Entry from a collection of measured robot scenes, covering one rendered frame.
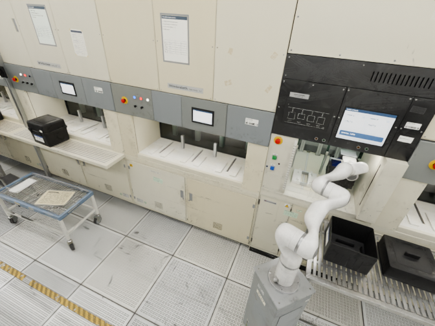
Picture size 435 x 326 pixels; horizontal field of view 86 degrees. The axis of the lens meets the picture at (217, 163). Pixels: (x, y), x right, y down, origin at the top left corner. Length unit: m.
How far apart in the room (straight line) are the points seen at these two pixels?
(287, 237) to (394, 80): 1.07
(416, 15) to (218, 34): 1.07
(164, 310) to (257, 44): 2.19
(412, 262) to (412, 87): 1.09
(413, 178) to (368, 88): 0.68
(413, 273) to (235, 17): 1.94
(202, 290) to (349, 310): 1.31
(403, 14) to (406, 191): 1.09
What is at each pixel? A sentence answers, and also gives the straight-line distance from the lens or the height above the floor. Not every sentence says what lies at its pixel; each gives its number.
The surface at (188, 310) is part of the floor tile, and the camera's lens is 2.37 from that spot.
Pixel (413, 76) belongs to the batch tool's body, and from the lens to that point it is 1.75.
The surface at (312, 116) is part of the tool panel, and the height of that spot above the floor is 1.58.
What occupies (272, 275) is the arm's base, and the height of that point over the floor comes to 0.77.
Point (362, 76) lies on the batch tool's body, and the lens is 1.69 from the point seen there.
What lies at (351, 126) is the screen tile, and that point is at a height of 1.56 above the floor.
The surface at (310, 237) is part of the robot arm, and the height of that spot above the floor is 1.19.
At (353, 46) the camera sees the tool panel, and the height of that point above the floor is 2.02.
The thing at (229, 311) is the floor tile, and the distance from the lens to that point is 2.37.
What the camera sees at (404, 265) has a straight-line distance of 2.00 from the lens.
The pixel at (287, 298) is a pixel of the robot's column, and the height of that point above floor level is 0.76.
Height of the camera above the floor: 2.15
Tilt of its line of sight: 33 degrees down
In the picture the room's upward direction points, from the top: 3 degrees clockwise
